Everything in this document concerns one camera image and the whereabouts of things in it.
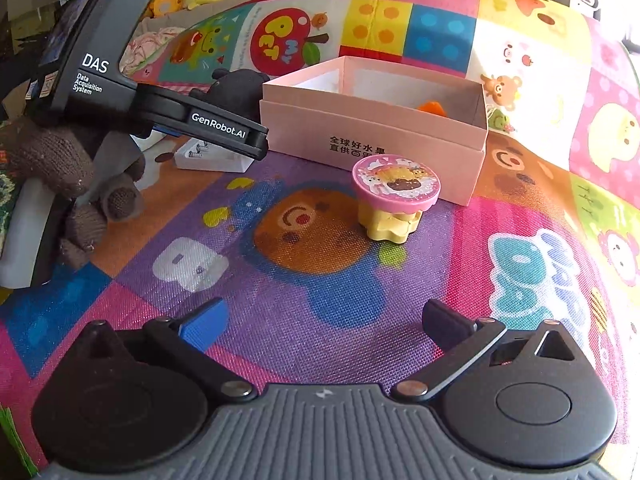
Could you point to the orange plastic toy shell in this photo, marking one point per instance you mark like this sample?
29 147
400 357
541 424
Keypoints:
432 108

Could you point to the colourful printed play mat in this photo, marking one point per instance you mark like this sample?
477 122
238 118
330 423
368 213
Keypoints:
320 270

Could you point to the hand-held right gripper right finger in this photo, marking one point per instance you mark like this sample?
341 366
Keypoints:
442 322

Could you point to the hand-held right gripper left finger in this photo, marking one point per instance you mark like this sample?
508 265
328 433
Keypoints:
202 327

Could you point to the white plastic case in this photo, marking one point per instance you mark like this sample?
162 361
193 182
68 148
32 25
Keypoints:
220 162

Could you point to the person's left hand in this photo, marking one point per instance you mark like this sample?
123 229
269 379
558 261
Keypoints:
50 155

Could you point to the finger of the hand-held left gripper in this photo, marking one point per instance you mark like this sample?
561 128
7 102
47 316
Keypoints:
220 130

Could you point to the black plush toy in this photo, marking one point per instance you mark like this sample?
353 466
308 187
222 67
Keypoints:
240 85

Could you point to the pink white cloth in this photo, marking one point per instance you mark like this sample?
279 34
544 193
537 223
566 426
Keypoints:
150 50

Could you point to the yellow toy with pink lid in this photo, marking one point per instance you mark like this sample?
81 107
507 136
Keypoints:
395 180

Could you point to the pink cardboard box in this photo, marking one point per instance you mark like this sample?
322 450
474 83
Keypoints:
320 130

